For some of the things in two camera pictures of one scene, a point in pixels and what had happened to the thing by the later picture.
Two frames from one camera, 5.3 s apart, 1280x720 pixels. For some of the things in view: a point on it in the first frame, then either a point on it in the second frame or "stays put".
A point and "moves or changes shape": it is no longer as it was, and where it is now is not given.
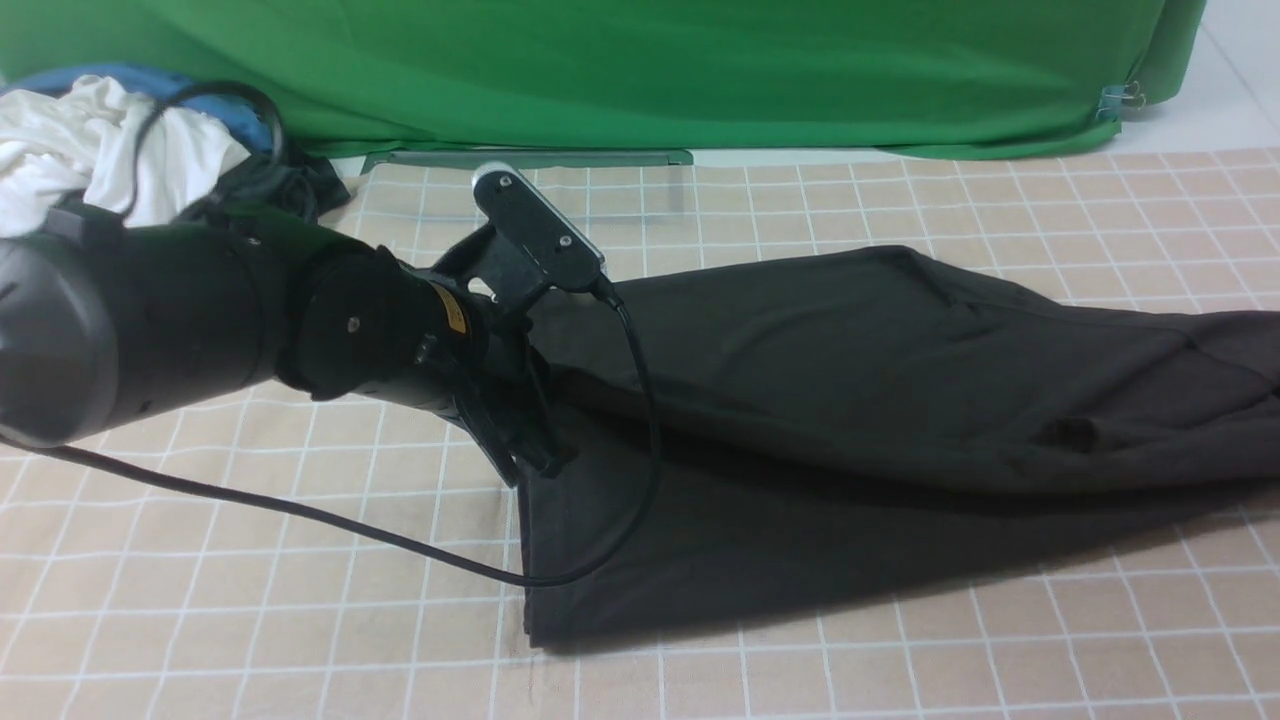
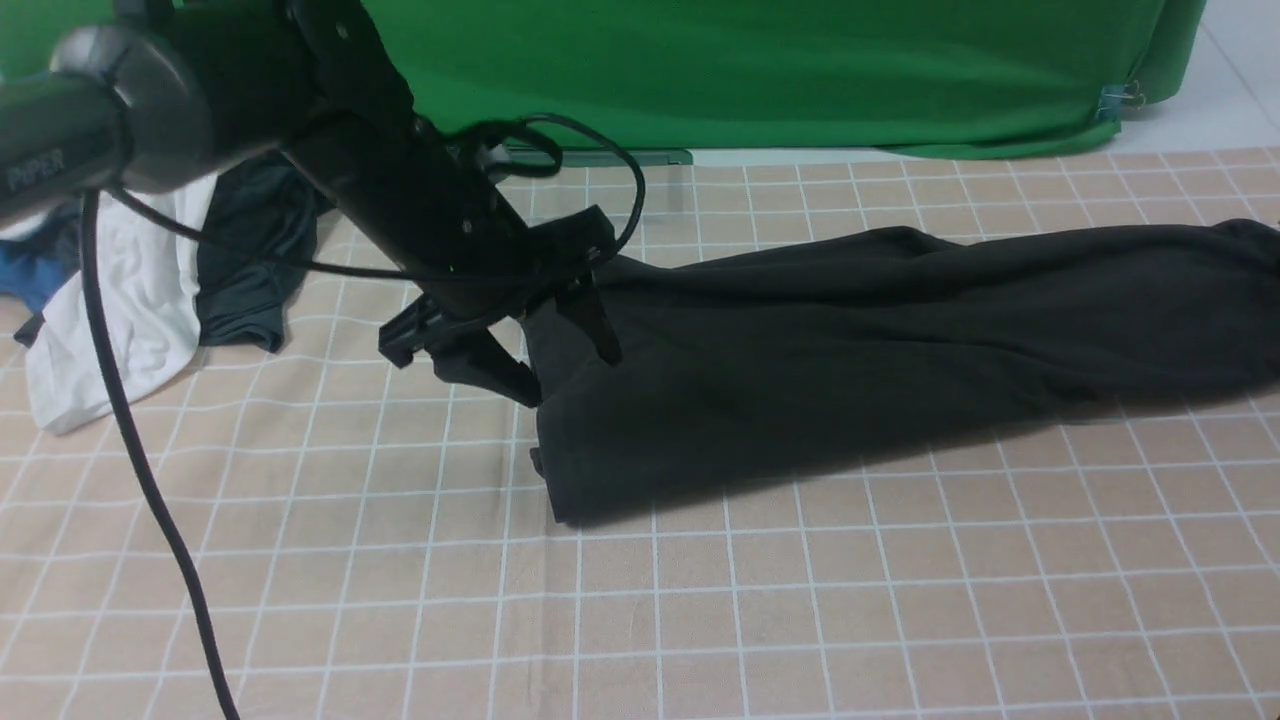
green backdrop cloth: x=1043 y=79 stays put
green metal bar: x=405 y=161 stays put
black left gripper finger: x=509 y=419 to x=474 y=357
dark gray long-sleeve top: x=850 y=423 moves or changes shape
